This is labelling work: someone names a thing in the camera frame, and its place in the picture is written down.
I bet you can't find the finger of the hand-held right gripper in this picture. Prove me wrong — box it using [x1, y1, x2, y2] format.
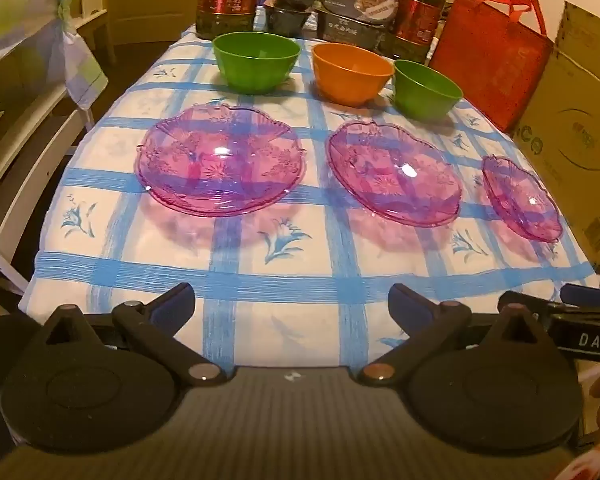
[561, 283, 600, 309]
[498, 290, 572, 318]

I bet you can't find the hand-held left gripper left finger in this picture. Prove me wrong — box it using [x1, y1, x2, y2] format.
[28, 282, 228, 386]

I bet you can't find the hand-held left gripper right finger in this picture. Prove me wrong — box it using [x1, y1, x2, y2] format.
[358, 284, 552, 386]

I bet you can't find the small pink plastic plate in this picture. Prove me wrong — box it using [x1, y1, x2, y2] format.
[481, 155, 565, 245]

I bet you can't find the large pink plastic plate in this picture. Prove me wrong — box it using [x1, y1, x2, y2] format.
[136, 102, 307, 218]

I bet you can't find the small green plastic bowl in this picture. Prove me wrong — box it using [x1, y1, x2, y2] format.
[393, 59, 464, 121]

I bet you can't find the orange plastic bowl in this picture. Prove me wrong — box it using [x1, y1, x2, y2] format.
[312, 42, 395, 107]

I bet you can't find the large green plastic bowl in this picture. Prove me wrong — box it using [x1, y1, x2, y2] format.
[213, 31, 301, 95]

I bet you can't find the large printed cardboard box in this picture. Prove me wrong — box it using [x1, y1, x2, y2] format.
[511, 1, 600, 274]

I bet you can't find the white wooden chair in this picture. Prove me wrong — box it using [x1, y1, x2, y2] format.
[0, 0, 111, 311]

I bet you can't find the red tote bag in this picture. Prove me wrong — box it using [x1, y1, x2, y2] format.
[429, 0, 554, 134]

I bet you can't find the pastel checked chair cover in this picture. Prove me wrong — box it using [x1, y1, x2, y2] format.
[0, 0, 108, 111]

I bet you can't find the black instant rice meal box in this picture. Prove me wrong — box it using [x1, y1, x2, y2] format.
[316, 7, 388, 44]

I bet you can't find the wooden cabinet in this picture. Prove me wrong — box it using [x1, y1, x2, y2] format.
[102, 0, 201, 46]

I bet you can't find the tall red-label oil bottle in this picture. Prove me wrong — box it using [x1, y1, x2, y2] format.
[196, 0, 265, 41]

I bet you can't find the handled red-label oil bottle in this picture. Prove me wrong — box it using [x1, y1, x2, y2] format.
[380, 0, 453, 63]

